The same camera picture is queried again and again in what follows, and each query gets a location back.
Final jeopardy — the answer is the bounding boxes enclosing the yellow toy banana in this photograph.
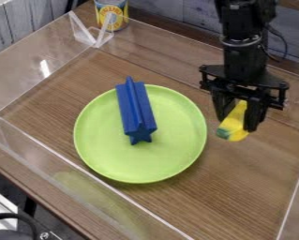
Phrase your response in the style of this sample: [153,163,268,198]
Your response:
[216,100,250,142]

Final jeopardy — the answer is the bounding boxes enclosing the black device with knob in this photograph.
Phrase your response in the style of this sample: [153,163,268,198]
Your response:
[0,215,66,240]

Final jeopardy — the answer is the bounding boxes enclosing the blue star-shaped block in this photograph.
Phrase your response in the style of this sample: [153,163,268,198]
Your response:
[115,76,158,145]

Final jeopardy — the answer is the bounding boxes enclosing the clear acrylic enclosure wall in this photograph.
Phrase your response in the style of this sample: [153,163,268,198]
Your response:
[0,18,299,240]

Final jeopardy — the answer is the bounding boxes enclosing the black cable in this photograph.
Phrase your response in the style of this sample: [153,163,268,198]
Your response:
[0,213,39,240]

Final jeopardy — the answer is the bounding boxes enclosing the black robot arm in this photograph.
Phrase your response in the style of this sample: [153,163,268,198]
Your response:
[200,0,290,132]

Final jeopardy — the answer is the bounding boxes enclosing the green round plate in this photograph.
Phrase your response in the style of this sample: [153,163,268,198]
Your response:
[73,84,209,184]

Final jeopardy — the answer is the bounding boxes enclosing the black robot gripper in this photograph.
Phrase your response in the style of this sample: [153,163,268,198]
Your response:
[200,65,290,132]

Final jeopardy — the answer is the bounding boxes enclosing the yellow blue tin can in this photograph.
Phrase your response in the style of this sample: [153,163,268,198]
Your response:
[94,0,130,32]

